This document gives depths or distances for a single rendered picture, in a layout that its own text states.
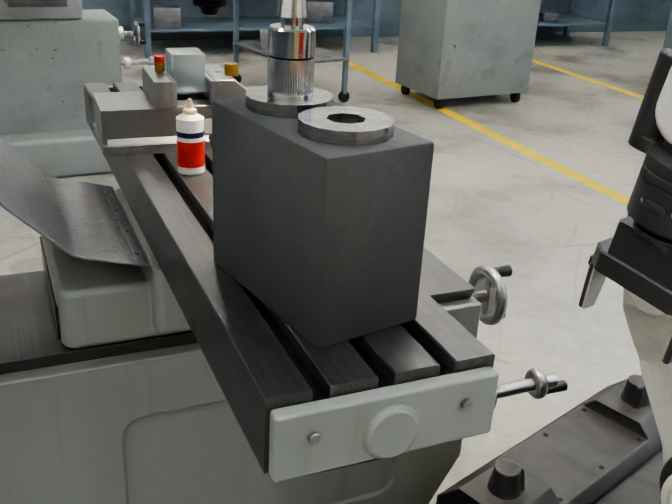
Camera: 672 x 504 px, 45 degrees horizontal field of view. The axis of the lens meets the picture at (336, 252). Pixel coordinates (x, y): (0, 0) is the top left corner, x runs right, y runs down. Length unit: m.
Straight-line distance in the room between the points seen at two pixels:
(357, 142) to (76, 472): 0.73
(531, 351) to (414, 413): 2.03
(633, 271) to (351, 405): 0.33
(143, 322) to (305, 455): 0.49
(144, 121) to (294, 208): 0.60
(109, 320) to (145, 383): 0.11
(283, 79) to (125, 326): 0.48
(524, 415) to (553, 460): 1.15
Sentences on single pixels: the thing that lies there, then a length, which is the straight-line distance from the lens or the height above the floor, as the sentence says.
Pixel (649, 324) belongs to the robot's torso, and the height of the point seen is 0.89.
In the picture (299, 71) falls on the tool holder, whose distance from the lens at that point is 0.81.
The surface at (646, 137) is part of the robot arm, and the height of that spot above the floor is 1.15.
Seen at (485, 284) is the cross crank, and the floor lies 0.69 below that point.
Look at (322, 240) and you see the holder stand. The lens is 0.70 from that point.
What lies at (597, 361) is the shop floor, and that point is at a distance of 2.78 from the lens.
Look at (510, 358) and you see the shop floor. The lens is 2.69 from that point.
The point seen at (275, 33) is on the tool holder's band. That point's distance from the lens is 0.80.
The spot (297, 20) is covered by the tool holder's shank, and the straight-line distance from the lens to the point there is 0.81.
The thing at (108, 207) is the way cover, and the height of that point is 0.90.
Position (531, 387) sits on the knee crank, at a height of 0.55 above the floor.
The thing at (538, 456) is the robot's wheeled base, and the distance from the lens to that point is 1.30.
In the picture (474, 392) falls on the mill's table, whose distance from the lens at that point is 0.77.
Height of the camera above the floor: 1.36
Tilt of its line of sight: 24 degrees down
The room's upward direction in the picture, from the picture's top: 3 degrees clockwise
